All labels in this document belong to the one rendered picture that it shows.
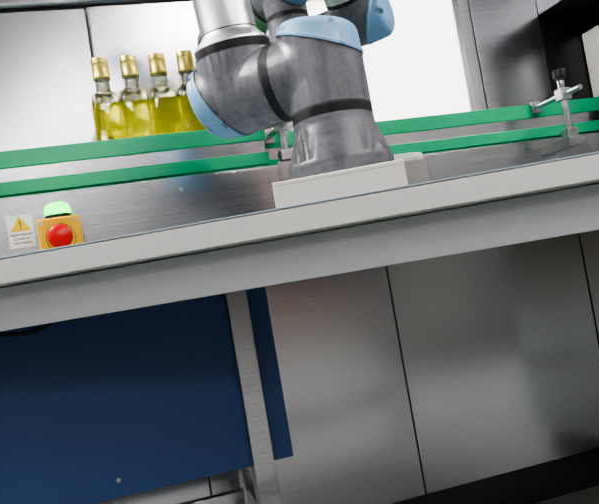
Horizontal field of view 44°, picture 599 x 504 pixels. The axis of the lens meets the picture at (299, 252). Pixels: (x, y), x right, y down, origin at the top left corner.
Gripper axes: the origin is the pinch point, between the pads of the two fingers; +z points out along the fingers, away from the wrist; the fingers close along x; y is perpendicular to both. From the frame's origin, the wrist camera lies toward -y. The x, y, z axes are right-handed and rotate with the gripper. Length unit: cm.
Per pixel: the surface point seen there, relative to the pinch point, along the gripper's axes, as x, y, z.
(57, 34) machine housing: -24.7, -9.3, 22.9
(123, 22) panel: -11.9, -9.9, 16.1
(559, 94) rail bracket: 64, 23, -34
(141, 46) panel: -8.9, -4.2, 15.2
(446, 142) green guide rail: 45, 28, -17
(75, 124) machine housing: -24.0, 10.9, 22.7
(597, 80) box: 103, 14, -17
